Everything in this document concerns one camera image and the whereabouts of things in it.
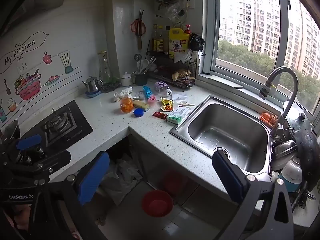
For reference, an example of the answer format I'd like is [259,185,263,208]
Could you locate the white medicine box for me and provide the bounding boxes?
[166,105,191,125]

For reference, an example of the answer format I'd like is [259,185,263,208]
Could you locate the blue bottle cap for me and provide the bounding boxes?
[133,108,144,118]

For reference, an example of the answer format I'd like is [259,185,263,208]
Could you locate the orange plastic cup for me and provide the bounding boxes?
[120,96,134,113]

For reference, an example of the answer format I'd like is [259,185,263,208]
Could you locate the yellow scrub brush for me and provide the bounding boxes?
[133,100,150,112]

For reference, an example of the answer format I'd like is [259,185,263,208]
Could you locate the red chili sauce packet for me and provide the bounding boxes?
[152,111,167,120]

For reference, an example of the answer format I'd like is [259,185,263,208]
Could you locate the yellow sauce packet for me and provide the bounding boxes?
[161,98,174,112]

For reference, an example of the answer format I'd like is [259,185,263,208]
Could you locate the white paper towel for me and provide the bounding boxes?
[171,93,188,102]

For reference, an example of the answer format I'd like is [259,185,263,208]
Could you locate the blue pink plastic wrapper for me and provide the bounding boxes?
[143,86,156,102]

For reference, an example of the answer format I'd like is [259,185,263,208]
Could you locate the purple grape juice bottle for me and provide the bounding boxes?
[155,81,172,97]

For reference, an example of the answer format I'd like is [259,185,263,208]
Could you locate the red trash bucket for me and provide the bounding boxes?
[141,190,174,218]

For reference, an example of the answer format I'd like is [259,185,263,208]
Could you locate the large white sack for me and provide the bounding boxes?
[100,155,143,206]

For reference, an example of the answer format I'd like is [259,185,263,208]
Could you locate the black gas stove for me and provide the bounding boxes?
[22,100,93,156]

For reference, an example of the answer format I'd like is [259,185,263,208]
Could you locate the blue white bowl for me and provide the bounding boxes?
[279,157,303,193]

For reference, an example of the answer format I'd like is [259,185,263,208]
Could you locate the steel pot in rack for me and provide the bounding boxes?
[271,139,297,171]

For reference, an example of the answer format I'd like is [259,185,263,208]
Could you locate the stainless steel sink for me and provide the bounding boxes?
[170,95,272,181]

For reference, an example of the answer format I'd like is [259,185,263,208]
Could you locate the orange sponge cloth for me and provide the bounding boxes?
[259,113,278,128]

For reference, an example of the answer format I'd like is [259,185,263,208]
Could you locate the grey flexible faucet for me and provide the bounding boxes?
[258,66,299,136]

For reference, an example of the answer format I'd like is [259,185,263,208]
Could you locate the black wok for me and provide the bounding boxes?
[295,129,319,191]

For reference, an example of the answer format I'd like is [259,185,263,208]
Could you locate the blue saucer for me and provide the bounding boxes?
[85,91,101,98]

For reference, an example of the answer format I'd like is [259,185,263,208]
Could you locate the stainless steel teapot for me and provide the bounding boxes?
[82,76,103,94]

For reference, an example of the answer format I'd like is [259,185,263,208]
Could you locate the steel wool scrubber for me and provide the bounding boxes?
[101,82,121,93]

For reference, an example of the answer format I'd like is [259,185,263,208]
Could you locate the white rubber glove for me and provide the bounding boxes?
[113,87,133,102]

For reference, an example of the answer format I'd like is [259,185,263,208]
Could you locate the small white card packet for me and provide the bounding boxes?
[132,91,145,101]

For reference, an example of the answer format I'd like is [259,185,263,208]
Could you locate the glass carafe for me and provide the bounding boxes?
[98,50,113,85]

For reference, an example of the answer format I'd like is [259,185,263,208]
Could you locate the white ceramic sugar pot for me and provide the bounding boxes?
[120,72,134,87]

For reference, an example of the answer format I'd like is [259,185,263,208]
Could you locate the dark green utensil mug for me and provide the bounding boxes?
[133,72,148,86]

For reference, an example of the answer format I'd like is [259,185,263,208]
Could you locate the ginger root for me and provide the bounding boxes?
[171,69,191,81]

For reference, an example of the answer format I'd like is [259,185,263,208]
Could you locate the black plastic bag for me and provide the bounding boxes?
[188,33,205,51]

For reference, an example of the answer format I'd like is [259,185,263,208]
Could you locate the yellow detergent jug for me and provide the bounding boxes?
[169,28,190,59]

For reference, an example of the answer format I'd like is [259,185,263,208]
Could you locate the dark sauce bottle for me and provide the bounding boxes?
[152,24,170,55]

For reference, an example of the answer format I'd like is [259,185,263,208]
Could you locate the black wire rack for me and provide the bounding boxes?
[146,40,197,90]

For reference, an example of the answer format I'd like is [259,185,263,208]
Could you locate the red handled scissors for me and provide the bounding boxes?
[130,10,146,50]

